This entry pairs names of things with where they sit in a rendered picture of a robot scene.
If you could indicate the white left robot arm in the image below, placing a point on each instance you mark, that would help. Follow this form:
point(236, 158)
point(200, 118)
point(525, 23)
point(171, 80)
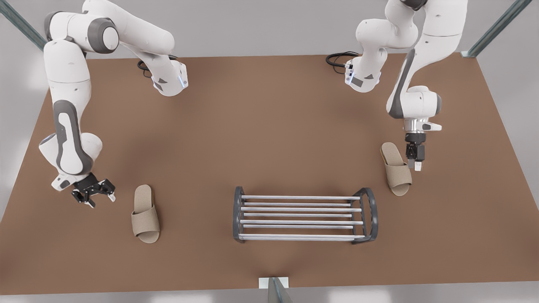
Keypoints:
point(438, 33)

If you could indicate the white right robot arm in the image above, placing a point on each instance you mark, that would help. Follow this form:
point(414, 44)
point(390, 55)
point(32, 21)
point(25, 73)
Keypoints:
point(67, 84)

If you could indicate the grey metal shoe rack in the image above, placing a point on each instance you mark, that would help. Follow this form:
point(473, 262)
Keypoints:
point(303, 214)

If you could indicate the beige slipper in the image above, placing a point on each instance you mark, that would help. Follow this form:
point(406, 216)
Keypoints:
point(145, 219)
point(396, 170)

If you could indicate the silver frame post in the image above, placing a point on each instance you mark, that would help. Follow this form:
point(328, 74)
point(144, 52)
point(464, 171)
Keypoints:
point(276, 290)
point(497, 27)
point(23, 25)

